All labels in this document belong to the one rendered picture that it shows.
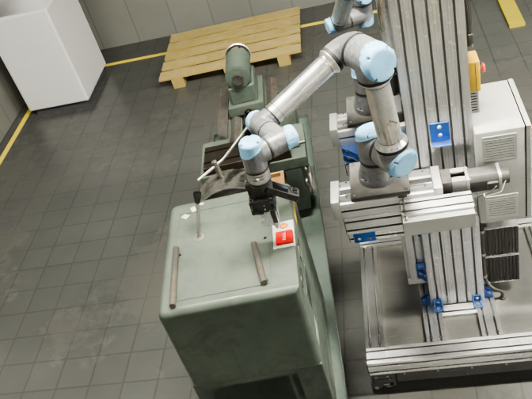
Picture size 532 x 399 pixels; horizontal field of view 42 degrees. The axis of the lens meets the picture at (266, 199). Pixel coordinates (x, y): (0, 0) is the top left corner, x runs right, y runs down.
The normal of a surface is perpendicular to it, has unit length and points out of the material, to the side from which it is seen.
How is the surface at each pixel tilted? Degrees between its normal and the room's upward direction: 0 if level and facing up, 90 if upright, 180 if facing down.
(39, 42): 90
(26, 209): 0
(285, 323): 90
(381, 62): 82
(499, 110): 0
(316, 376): 90
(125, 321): 0
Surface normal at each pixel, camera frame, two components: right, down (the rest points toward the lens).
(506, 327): -0.24, -0.75
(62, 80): -0.06, 0.65
